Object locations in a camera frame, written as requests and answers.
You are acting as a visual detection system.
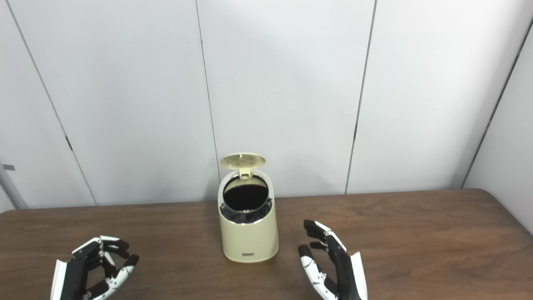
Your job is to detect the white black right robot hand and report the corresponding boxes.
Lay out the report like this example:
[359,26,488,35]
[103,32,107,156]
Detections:
[298,220,369,300]

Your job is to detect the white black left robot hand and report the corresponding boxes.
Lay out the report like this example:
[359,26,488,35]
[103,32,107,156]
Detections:
[50,236,140,300]

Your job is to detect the cream-colored bin body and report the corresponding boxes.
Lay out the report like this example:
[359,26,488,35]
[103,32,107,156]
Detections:
[218,169,279,263]

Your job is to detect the round cream bin lid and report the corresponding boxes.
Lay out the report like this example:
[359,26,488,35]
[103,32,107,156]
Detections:
[220,153,267,180]

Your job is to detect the black bin liner bag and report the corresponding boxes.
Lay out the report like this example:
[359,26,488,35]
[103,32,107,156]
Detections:
[220,200,273,224]

